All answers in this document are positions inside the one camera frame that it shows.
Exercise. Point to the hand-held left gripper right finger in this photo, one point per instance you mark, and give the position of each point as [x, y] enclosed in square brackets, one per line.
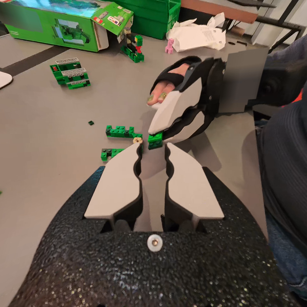
[191, 189]

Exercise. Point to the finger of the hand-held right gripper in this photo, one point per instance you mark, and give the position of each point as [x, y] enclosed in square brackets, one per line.
[186, 129]
[175, 108]

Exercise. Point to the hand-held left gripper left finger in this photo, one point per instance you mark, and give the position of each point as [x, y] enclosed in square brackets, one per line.
[115, 187]

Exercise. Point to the two-tone green brick piece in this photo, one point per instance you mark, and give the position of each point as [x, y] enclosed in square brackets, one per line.
[109, 154]

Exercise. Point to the bright green brick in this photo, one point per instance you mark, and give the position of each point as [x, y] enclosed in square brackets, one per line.
[155, 142]

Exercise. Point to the tan round stud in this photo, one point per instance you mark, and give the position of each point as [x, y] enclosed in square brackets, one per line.
[137, 140]

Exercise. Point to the green angled brick assembly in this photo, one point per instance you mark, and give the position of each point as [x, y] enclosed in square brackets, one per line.
[120, 132]

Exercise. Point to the person's right forearm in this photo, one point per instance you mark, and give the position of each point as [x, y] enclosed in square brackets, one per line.
[287, 48]

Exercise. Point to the grey desk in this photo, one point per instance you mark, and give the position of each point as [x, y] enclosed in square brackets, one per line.
[48, 144]

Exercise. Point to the person's right hand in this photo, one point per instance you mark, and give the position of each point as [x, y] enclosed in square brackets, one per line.
[159, 94]

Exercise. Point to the white paper bag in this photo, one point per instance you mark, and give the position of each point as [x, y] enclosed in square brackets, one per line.
[199, 38]

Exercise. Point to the pink brick pig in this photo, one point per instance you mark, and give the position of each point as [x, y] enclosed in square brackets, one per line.
[169, 46]

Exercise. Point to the small brick figure scene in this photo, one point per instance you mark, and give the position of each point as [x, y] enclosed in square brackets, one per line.
[134, 54]

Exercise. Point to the brown wooden table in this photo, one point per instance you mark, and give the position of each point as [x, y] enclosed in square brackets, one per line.
[215, 9]

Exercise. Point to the green plastic bin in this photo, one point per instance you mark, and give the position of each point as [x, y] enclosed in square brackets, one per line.
[153, 19]

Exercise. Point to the person's torso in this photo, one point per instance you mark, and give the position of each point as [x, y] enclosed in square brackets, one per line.
[283, 168]

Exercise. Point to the green grey brick build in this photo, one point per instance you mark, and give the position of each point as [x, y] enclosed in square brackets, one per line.
[72, 76]

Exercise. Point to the person's leg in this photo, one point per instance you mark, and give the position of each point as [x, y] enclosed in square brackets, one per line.
[287, 259]

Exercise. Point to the green toy box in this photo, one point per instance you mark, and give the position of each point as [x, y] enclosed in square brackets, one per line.
[50, 37]

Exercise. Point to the black tape strip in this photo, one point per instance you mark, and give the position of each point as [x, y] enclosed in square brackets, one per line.
[36, 58]

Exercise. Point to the white book stand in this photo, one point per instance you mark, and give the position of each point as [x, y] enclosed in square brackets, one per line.
[4, 80]

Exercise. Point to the black metal table frame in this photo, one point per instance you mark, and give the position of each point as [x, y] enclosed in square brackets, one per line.
[283, 26]

